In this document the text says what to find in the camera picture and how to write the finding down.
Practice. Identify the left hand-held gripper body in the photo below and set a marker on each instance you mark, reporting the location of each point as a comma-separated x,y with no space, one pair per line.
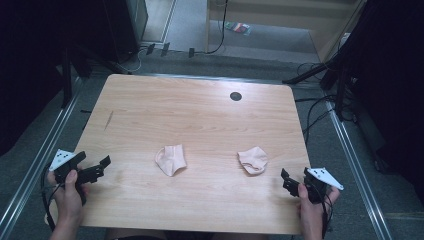
63,159

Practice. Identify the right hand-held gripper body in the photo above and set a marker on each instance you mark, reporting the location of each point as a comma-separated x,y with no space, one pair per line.
318,182

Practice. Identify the pink sock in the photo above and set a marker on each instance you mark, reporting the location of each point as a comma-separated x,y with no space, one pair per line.
170,160
253,160

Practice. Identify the person's right hand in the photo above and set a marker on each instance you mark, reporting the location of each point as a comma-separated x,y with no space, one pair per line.
311,210

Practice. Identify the person's left hand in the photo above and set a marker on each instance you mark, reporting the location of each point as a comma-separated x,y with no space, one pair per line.
68,196

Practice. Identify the black metal stand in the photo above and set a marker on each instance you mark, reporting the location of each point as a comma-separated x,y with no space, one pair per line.
340,83
66,76

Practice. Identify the black round table grommet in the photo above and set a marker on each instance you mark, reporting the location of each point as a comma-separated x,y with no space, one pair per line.
236,96

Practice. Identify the dark curtain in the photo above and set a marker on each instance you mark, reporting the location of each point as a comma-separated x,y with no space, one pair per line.
390,86
30,66

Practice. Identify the dark cabinet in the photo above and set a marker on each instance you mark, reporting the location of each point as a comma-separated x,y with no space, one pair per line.
123,30

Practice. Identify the beige wooden shelf unit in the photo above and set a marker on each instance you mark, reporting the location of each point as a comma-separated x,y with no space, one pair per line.
320,20

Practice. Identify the colourful packet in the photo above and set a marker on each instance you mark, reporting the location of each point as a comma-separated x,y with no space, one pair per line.
238,28

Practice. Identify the metal floor rail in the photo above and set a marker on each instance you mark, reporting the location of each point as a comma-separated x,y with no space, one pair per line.
36,166
358,173

